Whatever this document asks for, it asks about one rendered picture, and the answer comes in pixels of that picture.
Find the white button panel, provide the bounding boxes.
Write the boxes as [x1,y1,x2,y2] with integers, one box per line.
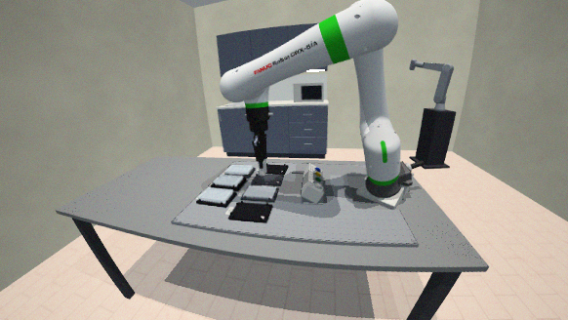
[292,163,324,205]

